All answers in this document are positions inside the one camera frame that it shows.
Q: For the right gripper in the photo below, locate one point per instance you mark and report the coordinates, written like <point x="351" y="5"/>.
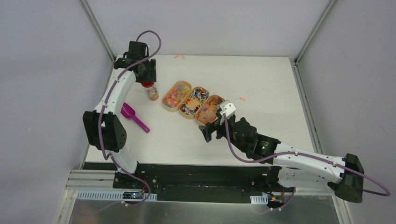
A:
<point x="215" y="126"/>

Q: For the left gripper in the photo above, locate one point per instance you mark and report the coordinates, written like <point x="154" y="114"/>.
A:
<point x="149" y="73"/>

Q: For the red jar lid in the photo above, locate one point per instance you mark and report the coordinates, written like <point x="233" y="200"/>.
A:
<point x="147" y="84"/>

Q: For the clear plastic jar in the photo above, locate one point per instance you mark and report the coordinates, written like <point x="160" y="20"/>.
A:
<point x="152" y="93"/>

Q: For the magenta plastic scoop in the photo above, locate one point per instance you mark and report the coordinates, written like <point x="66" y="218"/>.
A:
<point x="129" y="113"/>

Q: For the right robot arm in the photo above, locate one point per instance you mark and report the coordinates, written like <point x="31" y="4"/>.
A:
<point x="291" y="167"/>

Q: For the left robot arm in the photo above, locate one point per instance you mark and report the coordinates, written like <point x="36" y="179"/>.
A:
<point x="103" y="127"/>

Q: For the tray of popsicle candies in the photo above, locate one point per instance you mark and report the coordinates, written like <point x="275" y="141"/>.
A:
<point x="207" y="111"/>

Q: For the tray of lollipop candies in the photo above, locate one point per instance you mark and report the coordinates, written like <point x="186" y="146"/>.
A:
<point x="190" y="105"/>

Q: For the tray of gummy candies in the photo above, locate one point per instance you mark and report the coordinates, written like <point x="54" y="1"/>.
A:
<point x="172" y="99"/>

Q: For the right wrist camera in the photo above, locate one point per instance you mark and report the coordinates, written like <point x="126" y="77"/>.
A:
<point x="226" y="109"/>

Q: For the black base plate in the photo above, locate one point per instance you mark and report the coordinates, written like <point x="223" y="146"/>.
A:
<point x="208" y="184"/>

